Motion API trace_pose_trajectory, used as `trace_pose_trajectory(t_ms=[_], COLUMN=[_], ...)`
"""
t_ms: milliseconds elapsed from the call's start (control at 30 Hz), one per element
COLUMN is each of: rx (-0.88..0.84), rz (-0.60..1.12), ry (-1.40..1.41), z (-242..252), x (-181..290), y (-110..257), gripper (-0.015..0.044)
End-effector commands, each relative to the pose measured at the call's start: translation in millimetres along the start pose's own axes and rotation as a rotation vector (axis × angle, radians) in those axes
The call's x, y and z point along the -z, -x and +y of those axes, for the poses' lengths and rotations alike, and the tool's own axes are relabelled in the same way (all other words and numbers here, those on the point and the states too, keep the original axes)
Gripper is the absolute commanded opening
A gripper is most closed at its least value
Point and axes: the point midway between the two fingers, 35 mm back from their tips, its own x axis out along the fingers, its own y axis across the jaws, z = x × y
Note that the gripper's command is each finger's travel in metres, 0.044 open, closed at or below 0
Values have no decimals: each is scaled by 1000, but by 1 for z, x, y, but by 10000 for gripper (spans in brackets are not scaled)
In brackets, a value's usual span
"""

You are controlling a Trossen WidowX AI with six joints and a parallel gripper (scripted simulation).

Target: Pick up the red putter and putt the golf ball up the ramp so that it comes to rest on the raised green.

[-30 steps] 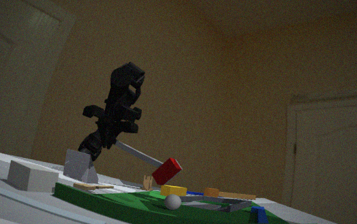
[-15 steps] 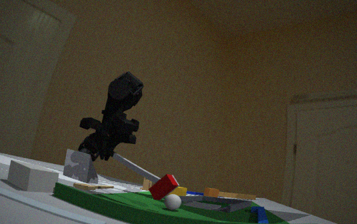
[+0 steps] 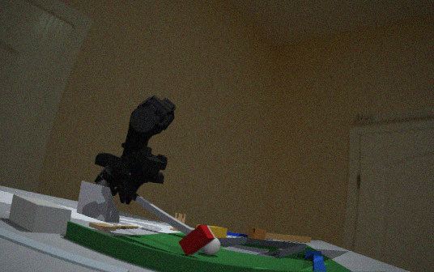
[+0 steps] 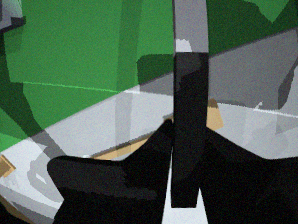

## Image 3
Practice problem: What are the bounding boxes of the red putter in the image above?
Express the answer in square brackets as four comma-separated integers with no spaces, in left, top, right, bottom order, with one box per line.
[126,187,215,255]

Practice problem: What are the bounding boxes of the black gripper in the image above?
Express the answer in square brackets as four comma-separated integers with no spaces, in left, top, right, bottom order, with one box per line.
[95,138,164,205]

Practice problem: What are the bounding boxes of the green flat mat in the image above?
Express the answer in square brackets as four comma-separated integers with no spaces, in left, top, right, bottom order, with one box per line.
[64,232,351,272]

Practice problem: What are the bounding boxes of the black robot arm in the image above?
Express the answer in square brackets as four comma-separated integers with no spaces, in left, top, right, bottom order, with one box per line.
[95,96,176,196]

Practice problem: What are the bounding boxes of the white golf ball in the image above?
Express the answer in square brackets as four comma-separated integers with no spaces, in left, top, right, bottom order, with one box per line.
[201,238,221,255]

